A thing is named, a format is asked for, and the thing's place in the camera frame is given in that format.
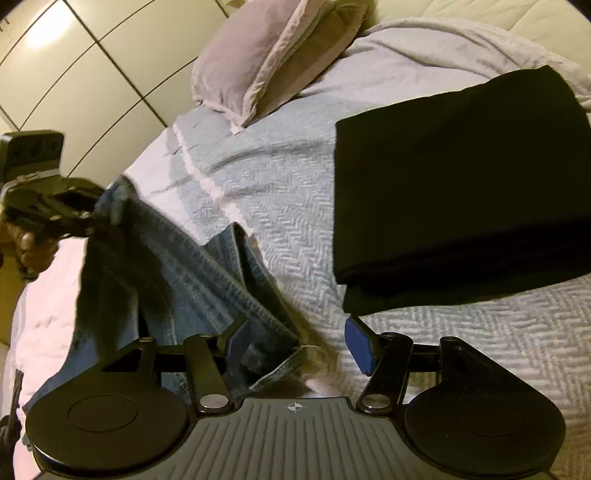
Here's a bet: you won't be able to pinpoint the black folded cloth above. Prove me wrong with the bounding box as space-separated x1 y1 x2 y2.
332 65 591 317

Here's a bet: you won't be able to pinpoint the blue denim jeans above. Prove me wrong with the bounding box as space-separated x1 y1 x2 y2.
21 174 340 455

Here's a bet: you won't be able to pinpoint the cream wardrobe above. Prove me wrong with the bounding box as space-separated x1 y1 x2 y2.
0 0 296 204

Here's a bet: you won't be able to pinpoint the grey herringbone blanket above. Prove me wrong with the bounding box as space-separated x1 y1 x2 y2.
124 18 591 480

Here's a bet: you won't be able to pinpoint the person's left hand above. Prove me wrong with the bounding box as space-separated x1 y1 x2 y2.
0 217 60 283

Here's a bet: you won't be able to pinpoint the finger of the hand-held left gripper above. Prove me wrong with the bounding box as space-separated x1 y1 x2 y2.
58 203 110 240

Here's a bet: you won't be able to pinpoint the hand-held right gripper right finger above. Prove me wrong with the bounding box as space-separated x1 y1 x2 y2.
344 316 494 414

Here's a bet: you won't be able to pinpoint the beige pillow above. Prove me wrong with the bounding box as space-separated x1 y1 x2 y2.
240 0 379 127

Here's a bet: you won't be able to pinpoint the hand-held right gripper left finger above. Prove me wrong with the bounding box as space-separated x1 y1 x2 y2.
99 316 250 414

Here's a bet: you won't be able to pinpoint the pink pillow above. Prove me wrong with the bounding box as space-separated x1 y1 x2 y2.
190 0 324 134

